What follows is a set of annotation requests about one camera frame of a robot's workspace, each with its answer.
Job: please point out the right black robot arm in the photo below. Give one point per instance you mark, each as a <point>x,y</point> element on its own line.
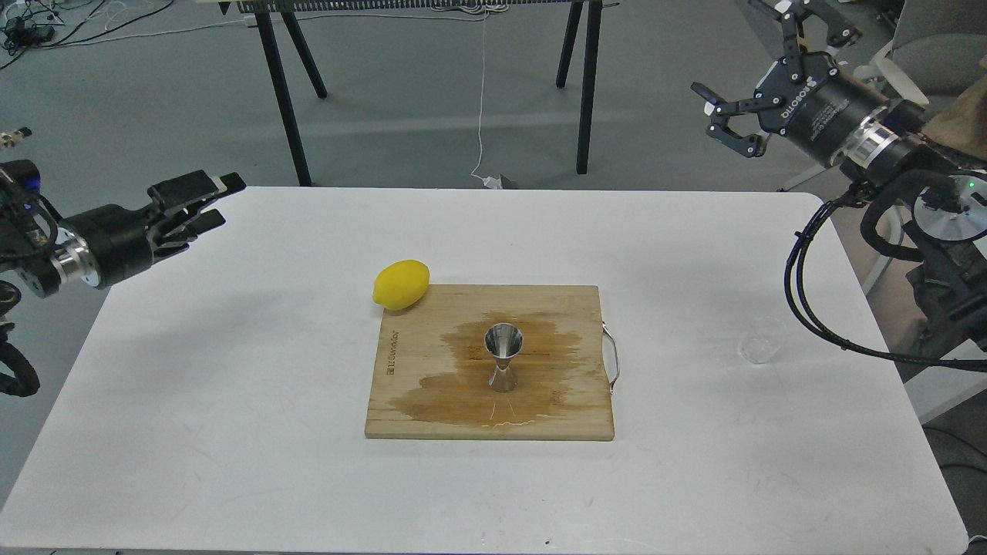
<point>954,276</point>

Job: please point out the steel double jigger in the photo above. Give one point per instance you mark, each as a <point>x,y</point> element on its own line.
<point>503,341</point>

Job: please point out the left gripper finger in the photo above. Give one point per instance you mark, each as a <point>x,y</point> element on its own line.
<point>192,192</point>
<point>173,235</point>

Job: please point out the yellow lemon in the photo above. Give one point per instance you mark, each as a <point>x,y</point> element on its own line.
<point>401,285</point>

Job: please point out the wooden cutting board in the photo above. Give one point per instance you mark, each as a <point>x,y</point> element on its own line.
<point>432,369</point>

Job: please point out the clear plastic measuring cup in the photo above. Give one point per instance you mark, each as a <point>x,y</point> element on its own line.
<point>762,340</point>

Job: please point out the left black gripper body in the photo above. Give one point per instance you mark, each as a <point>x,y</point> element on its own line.
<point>105,246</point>

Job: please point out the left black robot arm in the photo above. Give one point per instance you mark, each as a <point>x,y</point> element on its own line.
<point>29,225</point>

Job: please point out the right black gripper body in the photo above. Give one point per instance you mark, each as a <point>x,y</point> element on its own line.
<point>828,114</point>

